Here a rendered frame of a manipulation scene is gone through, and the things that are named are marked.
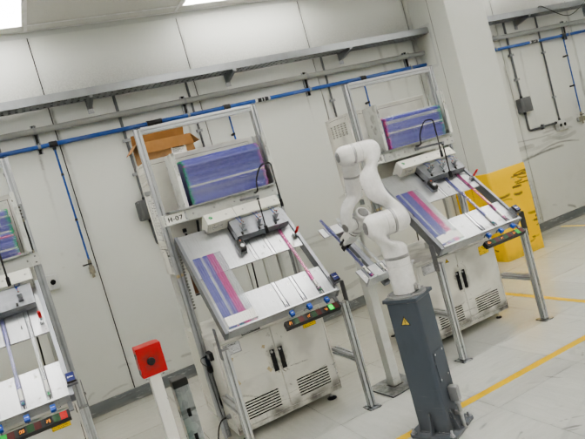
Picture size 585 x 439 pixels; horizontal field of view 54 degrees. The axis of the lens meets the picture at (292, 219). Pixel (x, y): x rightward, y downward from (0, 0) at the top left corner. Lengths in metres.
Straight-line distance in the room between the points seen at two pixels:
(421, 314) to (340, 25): 3.70
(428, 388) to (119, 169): 3.05
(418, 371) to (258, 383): 1.00
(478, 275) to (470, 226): 0.50
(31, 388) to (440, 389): 1.90
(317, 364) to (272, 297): 0.63
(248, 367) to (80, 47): 2.92
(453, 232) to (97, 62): 3.08
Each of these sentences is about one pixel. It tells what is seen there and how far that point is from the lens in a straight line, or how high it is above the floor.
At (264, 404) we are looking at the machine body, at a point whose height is 0.17.
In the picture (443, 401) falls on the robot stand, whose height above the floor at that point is 0.17.
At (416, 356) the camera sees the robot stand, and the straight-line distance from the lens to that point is 2.90.
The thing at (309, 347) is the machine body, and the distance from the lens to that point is 3.56.
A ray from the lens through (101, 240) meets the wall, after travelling 4.82.
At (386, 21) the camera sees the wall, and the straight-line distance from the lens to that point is 6.23.
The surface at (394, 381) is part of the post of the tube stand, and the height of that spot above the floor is 0.04.
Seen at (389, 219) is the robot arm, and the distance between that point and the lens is 2.76.
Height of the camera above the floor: 1.41
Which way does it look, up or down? 4 degrees down
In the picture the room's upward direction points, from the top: 16 degrees counter-clockwise
